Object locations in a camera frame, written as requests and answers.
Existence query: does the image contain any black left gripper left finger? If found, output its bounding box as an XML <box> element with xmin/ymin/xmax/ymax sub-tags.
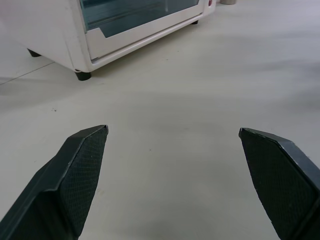
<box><xmin>0</xmin><ymin>124</ymin><xmax>109</xmax><ymax>240</ymax></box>

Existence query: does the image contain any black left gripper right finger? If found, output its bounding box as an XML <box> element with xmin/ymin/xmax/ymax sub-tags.
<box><xmin>238</xmin><ymin>127</ymin><xmax>320</xmax><ymax>240</ymax></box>

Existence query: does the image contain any white toaster oven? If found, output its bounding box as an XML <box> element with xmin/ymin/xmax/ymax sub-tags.
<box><xmin>0</xmin><ymin>0</ymin><xmax>217</xmax><ymax>81</ymax></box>

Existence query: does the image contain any glass oven door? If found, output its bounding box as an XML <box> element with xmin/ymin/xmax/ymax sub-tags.
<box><xmin>79</xmin><ymin>0</ymin><xmax>204</xmax><ymax>60</ymax></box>

